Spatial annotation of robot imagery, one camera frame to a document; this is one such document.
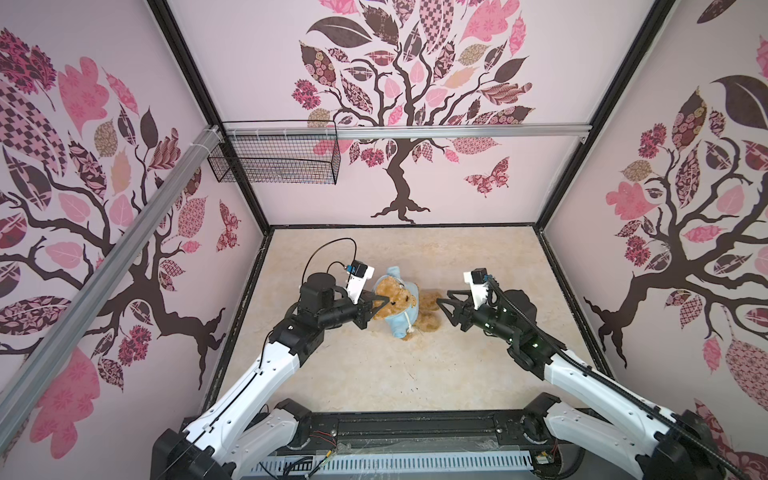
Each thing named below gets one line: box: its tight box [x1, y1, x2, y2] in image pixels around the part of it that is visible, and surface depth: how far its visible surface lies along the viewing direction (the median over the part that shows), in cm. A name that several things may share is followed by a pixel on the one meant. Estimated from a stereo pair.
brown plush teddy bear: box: [373, 276, 442, 341], surface depth 74 cm
